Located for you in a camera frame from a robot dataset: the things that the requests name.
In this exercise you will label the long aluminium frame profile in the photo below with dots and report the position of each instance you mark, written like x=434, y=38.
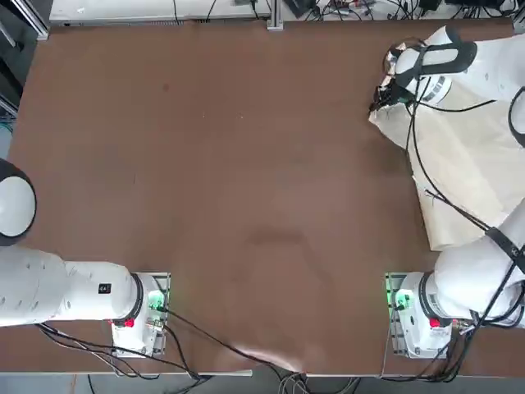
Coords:
x=35, y=20

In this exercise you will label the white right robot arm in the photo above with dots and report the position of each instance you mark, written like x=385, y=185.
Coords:
x=471, y=267

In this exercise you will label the dark equipment rack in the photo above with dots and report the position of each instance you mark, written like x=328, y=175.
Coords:
x=10, y=49

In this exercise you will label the white panel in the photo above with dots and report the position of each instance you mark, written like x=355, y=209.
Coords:
x=123, y=10

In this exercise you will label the short aluminium profile post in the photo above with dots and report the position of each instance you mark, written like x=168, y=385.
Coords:
x=275, y=16

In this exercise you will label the cream white tablecloth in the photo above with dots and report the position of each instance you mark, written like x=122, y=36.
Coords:
x=451, y=164

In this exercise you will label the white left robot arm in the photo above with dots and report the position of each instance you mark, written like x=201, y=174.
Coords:
x=82, y=291

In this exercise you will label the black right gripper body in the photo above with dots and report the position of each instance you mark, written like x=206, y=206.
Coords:
x=393, y=94

